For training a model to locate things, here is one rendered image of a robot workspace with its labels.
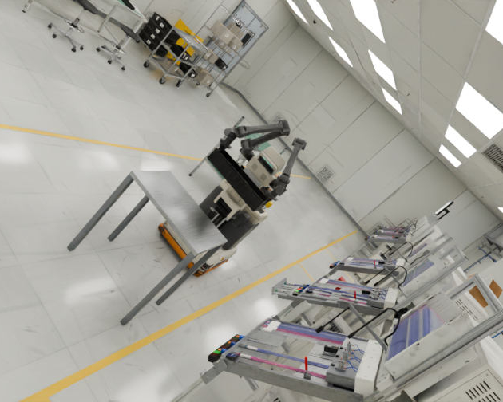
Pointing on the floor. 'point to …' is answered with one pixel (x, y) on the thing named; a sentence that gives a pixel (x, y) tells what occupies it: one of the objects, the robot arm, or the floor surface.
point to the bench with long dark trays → (103, 21)
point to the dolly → (158, 28)
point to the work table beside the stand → (191, 217)
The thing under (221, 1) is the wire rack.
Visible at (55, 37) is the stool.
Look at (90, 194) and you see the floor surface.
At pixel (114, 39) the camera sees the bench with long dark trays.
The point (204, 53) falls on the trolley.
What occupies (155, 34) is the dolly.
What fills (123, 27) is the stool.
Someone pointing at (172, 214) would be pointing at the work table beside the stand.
